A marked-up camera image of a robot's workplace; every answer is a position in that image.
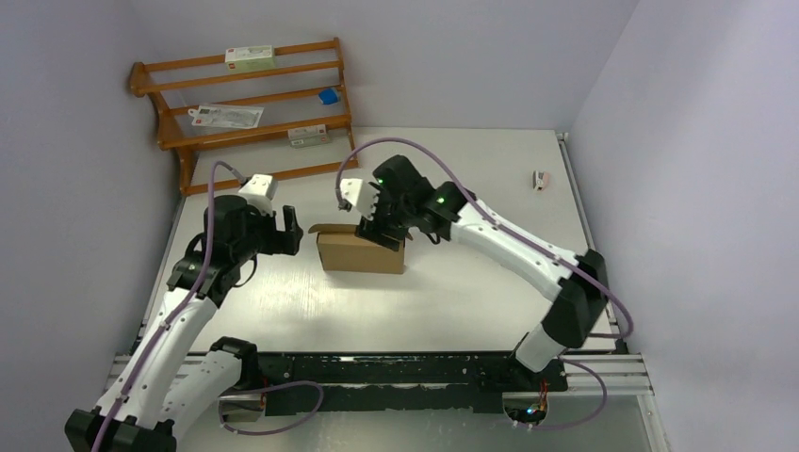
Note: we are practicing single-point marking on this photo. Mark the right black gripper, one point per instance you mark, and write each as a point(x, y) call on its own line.
point(373, 231)

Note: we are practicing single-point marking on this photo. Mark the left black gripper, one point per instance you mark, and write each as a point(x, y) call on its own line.
point(288, 238)

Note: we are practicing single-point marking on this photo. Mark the brown cardboard box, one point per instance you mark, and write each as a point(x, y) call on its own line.
point(340, 249)

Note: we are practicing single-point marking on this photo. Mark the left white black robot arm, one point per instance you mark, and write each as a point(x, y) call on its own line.
point(168, 337)

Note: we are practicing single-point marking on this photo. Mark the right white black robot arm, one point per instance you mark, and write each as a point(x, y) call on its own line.
point(570, 281)

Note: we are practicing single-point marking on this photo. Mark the small white box on shelf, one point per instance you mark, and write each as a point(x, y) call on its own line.
point(308, 136)

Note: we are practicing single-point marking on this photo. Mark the white green box top shelf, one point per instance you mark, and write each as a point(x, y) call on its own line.
point(250, 59)

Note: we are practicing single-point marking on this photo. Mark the orange wooden shelf rack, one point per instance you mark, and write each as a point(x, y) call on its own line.
point(288, 97)

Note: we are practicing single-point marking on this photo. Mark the clear plastic blister package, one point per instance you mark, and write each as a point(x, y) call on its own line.
point(225, 116)

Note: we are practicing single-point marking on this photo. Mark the blue small block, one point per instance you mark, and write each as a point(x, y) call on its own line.
point(329, 96)

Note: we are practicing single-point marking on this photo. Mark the small pink white stapler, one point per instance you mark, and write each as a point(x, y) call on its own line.
point(540, 180)

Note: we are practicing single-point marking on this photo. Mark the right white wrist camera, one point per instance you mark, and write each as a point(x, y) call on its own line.
point(359, 195)

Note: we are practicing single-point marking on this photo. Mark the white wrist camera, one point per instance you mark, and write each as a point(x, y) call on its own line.
point(359, 195)
point(259, 193)

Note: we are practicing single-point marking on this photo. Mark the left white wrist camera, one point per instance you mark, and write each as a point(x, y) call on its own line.
point(259, 193)

